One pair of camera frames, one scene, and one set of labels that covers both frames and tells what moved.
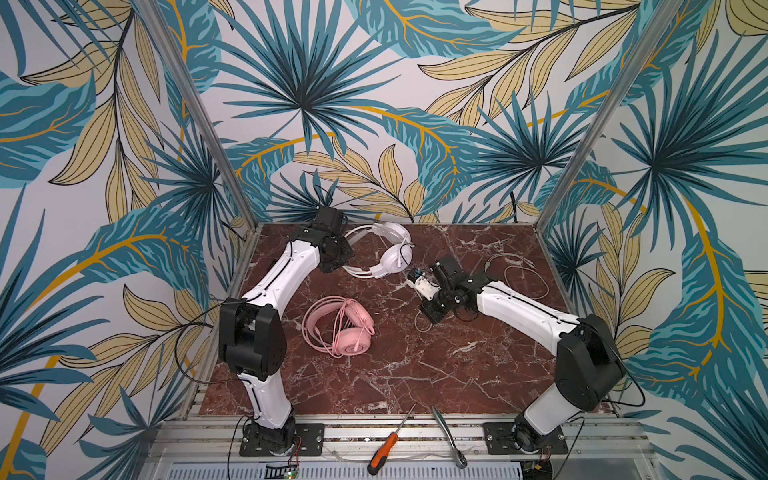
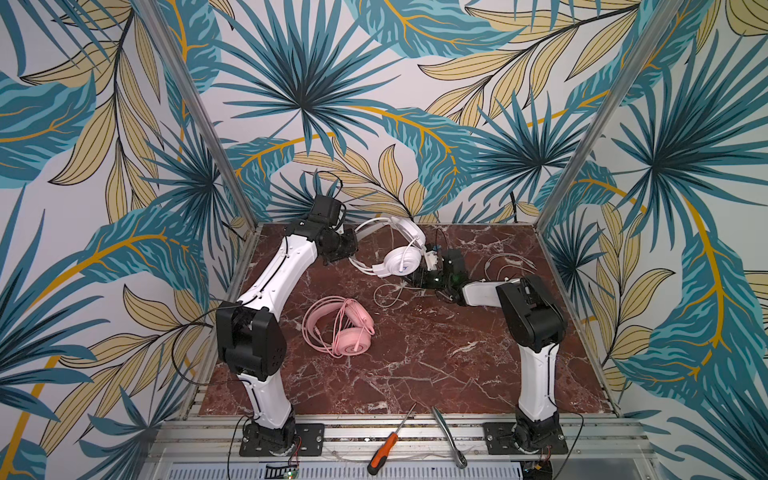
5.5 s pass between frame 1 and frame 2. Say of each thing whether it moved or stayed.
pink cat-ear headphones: stayed
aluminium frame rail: stayed
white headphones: moved
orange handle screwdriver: stayed
